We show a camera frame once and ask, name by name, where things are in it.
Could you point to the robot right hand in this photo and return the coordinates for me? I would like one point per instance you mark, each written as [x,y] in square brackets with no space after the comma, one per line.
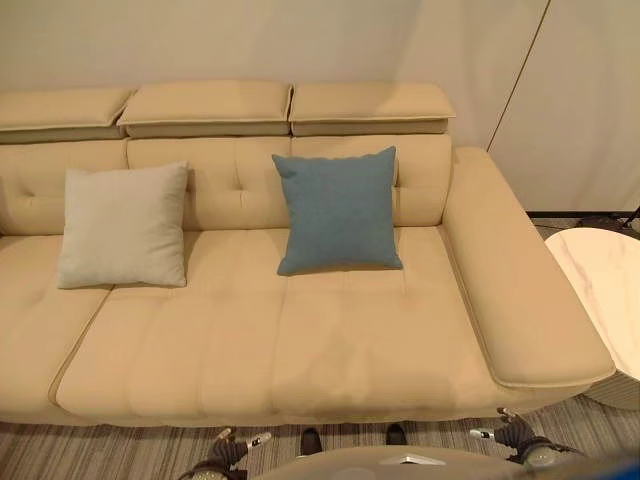
[520,435]

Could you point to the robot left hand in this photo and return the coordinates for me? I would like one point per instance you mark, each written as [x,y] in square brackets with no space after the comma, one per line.
[227,447]

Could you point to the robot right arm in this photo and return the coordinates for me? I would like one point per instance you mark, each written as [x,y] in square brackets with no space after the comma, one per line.
[545,457]

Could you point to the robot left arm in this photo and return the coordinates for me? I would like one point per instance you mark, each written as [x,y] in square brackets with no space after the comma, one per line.
[210,472]

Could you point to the beige leather sofa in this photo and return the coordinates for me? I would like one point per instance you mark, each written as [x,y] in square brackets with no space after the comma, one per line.
[320,340]

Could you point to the beige sofa headrest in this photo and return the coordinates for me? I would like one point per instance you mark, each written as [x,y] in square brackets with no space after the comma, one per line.
[55,107]
[370,107]
[205,107]

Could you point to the robot left dark foot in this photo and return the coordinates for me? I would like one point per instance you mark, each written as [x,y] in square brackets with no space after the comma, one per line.
[311,441]

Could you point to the robot dark foot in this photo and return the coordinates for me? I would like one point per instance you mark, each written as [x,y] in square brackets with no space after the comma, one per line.
[311,441]
[397,434]

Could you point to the robot right dark foot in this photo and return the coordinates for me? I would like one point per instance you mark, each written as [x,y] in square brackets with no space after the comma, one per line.
[397,434]

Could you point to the white marble round side table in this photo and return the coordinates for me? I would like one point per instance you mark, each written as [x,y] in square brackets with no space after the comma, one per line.
[600,280]

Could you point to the light grey square cushion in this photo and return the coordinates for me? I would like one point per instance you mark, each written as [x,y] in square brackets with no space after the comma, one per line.
[122,227]

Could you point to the blue square cushion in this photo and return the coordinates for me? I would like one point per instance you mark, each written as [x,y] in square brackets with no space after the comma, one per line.
[340,212]

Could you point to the thin gold wall trim strip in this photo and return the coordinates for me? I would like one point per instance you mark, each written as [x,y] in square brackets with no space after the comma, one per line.
[520,75]

